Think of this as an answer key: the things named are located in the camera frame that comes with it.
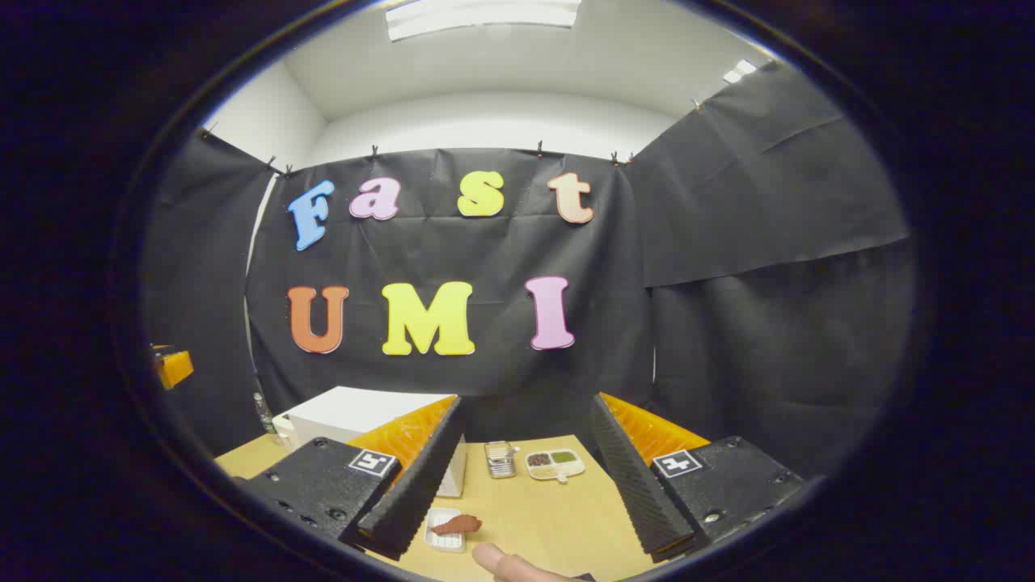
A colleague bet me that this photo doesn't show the long ceiling light panel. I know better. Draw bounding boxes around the long ceiling light panel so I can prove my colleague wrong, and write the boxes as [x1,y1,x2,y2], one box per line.
[386,0,582,43]

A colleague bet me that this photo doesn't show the white divided seasoning dish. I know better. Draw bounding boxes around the white divided seasoning dish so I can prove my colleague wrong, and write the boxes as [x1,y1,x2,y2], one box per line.
[526,449,587,485]

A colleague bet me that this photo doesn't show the white microwave oven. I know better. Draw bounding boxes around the white microwave oven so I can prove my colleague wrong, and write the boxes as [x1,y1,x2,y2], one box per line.
[287,386,468,499]

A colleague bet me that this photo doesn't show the black backdrop cloth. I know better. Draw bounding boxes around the black backdrop cloth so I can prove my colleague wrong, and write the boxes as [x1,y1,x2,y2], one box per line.
[139,61,919,479]

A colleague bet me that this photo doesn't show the small white rectangular dish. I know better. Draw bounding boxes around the small white rectangular dish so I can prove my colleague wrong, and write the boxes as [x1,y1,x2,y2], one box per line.
[423,507,469,555]

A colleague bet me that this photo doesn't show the metal wire basket with spoon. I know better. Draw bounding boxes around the metal wire basket with spoon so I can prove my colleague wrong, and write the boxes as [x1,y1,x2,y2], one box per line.
[484,441,521,480]

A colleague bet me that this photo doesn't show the brown fried chicken leg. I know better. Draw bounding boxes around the brown fried chicken leg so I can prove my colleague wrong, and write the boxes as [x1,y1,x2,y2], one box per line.
[430,513,484,537]

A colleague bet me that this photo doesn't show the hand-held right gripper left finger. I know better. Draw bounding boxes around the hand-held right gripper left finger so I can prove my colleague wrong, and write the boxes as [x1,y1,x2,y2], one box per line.
[234,394,467,562]

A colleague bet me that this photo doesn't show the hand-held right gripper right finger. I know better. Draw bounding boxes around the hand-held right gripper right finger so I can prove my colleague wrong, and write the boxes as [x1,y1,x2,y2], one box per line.
[592,392,808,565]

